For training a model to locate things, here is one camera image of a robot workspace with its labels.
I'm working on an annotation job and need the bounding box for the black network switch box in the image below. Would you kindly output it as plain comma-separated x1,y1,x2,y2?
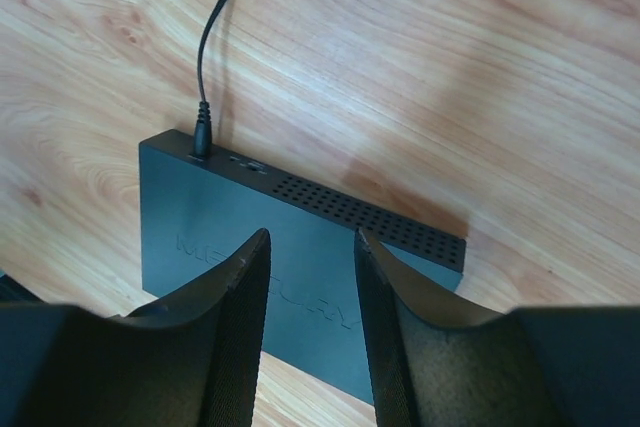
138,130,466,402

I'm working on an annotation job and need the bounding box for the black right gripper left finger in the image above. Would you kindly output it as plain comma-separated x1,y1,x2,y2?
1,229,271,426

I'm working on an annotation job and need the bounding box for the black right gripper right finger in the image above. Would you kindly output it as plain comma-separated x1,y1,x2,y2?
354,231,639,426

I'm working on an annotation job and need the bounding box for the black power cable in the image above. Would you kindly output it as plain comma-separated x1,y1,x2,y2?
190,0,249,158

